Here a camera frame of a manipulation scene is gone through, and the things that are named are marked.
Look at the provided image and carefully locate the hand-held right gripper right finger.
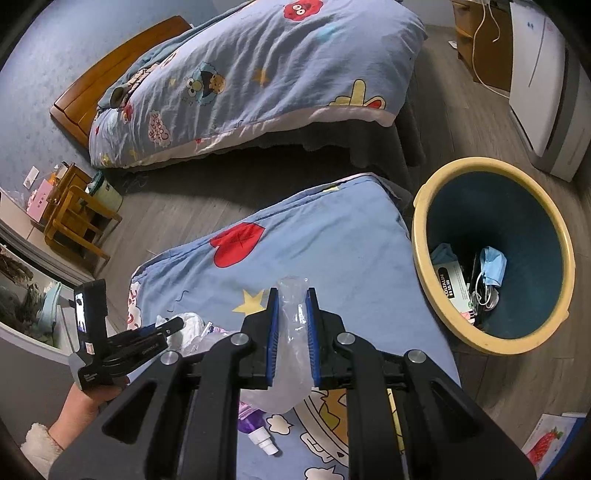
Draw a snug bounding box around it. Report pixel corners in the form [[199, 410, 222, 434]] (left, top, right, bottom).
[[305, 287, 539, 480]]

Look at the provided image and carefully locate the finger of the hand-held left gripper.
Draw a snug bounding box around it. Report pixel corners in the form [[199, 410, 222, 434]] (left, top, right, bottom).
[[127, 316, 185, 343], [110, 338, 170, 371]]

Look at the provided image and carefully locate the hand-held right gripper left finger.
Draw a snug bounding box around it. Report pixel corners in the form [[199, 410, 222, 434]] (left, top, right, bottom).
[[48, 287, 280, 480]]

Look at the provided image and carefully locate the clear plastic bag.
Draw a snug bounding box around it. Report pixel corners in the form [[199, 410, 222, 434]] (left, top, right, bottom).
[[240, 276, 319, 414]]

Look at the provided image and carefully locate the white tissue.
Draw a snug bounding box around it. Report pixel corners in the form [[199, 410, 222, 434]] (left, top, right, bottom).
[[154, 311, 206, 347]]

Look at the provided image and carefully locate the clear plastic wrapper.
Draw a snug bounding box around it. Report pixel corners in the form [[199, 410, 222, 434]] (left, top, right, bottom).
[[187, 323, 236, 356]]

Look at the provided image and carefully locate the purple spray bottle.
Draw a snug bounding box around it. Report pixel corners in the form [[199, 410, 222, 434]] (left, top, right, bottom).
[[238, 401, 280, 457]]

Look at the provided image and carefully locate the blue face mask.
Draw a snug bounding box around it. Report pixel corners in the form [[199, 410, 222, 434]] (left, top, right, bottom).
[[478, 246, 508, 289], [430, 243, 458, 266]]

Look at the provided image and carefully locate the yellow rimmed teal waste bin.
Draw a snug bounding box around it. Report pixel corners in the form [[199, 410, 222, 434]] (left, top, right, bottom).
[[411, 157, 575, 356]]

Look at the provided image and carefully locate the person's left forearm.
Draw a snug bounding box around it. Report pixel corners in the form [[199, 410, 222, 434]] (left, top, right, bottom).
[[21, 413, 90, 477]]

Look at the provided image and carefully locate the person's left hand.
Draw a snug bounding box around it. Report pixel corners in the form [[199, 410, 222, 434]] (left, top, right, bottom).
[[58, 377, 132, 433]]

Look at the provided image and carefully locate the light blue container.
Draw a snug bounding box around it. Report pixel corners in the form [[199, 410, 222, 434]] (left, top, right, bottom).
[[39, 281, 63, 324]]

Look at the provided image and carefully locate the blue cartoon cloth work surface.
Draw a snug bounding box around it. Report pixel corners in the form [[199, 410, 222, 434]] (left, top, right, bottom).
[[129, 173, 462, 480]]

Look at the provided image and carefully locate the wooden stool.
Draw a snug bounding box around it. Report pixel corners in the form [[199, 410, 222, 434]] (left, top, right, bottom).
[[44, 185, 123, 273]]

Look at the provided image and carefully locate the pale green lidded bucket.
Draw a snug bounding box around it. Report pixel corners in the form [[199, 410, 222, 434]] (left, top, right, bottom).
[[87, 171, 124, 210]]

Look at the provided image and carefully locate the pink box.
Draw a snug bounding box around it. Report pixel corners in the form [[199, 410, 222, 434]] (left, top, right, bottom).
[[27, 181, 51, 222]]

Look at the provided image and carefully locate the wooden nightstand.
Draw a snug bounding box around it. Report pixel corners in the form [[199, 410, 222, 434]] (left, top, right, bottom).
[[44, 162, 95, 217]]

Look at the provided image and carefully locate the white medicine box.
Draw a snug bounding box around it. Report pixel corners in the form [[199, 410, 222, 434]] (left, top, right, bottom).
[[433, 261, 481, 319]]

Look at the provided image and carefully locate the wooden headboard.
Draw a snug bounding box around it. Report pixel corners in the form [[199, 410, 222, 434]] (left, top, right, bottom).
[[50, 16, 195, 148]]

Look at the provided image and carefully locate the plaid cloth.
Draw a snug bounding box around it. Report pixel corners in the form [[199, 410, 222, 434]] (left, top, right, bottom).
[[111, 60, 160, 107]]

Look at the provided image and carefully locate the strawberry printed box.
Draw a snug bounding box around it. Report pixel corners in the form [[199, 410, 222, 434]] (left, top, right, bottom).
[[522, 413, 587, 467]]

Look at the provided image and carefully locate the bed with blue cartoon quilt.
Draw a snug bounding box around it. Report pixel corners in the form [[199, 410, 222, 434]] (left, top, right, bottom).
[[88, 0, 428, 169]]

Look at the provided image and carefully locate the wooden cabinet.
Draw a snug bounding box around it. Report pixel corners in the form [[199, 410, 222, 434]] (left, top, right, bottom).
[[451, 0, 513, 93]]

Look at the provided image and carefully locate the white air purifier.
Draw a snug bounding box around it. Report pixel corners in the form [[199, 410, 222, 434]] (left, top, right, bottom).
[[508, 0, 591, 183]]

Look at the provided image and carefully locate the white cable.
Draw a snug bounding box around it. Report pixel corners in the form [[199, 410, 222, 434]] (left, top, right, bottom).
[[471, 0, 511, 100]]

